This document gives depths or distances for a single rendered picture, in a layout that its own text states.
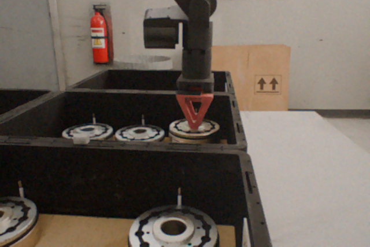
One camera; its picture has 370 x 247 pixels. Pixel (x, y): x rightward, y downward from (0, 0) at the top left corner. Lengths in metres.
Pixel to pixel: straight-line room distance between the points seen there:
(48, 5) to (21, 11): 0.29
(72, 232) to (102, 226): 0.04
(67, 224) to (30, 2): 3.30
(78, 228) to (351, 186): 0.65
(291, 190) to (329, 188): 0.09
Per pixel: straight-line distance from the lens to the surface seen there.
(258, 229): 0.28
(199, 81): 0.57
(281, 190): 0.80
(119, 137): 0.64
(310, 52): 3.60
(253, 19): 3.41
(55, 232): 0.46
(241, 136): 0.46
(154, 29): 0.58
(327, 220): 0.73
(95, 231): 0.45
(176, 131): 0.61
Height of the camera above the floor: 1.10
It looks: 17 degrees down
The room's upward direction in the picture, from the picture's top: straight up
